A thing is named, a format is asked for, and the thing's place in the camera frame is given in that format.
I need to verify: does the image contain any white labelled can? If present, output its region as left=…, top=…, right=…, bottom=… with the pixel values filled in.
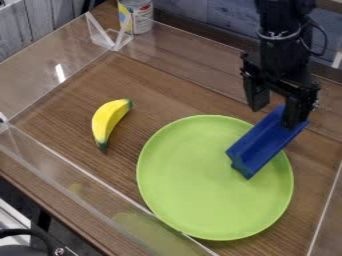
left=118, top=0, right=154, bottom=35

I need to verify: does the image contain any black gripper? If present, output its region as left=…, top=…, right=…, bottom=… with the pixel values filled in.
left=241, top=52, right=321, bottom=130

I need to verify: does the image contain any yellow toy banana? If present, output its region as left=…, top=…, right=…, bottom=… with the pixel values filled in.
left=92, top=98, right=133, bottom=151

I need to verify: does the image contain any green plastic plate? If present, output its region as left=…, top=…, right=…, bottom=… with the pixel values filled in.
left=137, top=115, right=295, bottom=241

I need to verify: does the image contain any blue block object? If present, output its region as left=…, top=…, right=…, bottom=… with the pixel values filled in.
left=226, top=105, right=309, bottom=180

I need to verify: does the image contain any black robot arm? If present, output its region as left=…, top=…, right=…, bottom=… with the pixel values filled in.
left=241, top=0, right=329, bottom=129

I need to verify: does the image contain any black cable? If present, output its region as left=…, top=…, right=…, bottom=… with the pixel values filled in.
left=0, top=228, right=58, bottom=256

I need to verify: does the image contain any clear acrylic enclosure wall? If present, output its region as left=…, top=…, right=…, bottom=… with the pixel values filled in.
left=0, top=5, right=342, bottom=256

